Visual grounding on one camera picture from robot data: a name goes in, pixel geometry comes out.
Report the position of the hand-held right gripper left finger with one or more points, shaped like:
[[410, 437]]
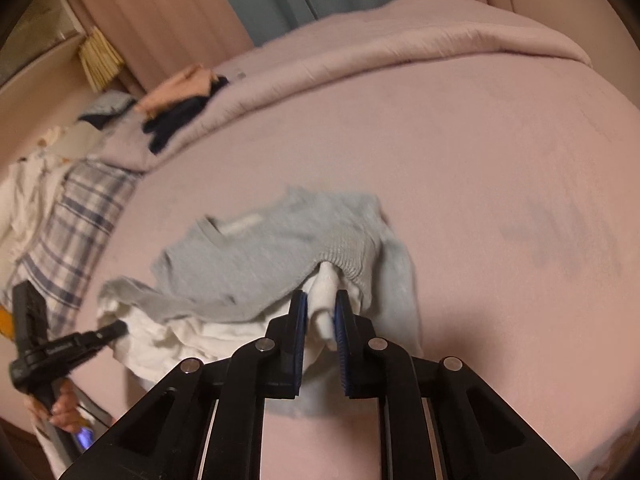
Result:
[[300, 340]]

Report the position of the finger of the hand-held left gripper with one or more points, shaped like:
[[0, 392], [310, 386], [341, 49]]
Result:
[[29, 310], [92, 339]]

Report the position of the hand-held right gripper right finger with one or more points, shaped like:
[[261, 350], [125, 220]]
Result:
[[343, 341]]

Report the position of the grey sweatshirt with white lining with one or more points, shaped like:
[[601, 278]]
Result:
[[270, 250]]

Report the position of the person's left hand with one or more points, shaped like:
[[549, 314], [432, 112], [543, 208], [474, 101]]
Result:
[[62, 407]]

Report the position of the orange object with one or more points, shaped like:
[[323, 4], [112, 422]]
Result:
[[5, 324]]

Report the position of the plaid checked cloth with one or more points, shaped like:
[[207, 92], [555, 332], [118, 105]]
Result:
[[80, 225]]

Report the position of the white patterned cloth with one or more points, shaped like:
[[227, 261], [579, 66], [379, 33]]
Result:
[[27, 195]]

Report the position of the blue striped cloth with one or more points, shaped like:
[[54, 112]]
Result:
[[107, 106]]

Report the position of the dark navy cloth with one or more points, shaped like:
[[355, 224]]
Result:
[[172, 122]]

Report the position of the yellow-green hanging cloth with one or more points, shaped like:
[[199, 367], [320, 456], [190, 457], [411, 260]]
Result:
[[100, 57]]

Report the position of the peach cloth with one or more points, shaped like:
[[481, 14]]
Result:
[[175, 89]]

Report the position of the pink folded duvet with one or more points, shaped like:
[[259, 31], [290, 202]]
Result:
[[410, 30]]

